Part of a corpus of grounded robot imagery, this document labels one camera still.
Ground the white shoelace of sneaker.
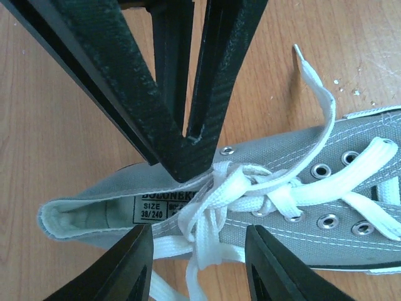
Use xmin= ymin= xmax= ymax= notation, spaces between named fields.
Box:
xmin=154 ymin=53 xmax=400 ymax=300

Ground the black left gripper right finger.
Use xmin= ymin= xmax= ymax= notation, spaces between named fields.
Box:
xmin=245 ymin=225 xmax=353 ymax=301

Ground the grey sneaker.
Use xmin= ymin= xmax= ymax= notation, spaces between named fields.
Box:
xmin=38 ymin=105 xmax=400 ymax=274

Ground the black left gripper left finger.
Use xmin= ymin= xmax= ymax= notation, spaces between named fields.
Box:
xmin=46 ymin=224 xmax=154 ymax=300

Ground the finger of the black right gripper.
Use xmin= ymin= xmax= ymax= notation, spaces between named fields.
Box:
xmin=4 ymin=1 xmax=188 ymax=182
xmin=181 ymin=1 xmax=267 ymax=182

